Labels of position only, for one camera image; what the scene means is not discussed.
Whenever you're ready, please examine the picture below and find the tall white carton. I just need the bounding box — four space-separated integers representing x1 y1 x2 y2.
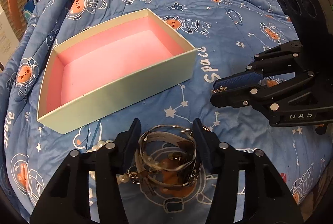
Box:
0 7 19 70

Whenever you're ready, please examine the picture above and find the white pearl bracelet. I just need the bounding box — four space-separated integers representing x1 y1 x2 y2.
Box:
85 139 131 208

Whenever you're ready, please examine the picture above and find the beige strap wristwatch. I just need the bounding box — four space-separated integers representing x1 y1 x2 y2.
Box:
125 125 201 198

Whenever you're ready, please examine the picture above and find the small crystal charm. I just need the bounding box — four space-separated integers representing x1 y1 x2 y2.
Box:
212 86 227 94

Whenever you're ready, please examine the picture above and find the blue astronaut bear quilt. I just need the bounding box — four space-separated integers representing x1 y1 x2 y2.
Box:
1 0 332 220

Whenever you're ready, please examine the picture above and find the white box pink lining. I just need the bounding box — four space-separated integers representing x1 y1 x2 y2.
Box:
37 9 196 134

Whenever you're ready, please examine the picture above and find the blue white package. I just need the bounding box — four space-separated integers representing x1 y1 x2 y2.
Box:
22 0 38 22

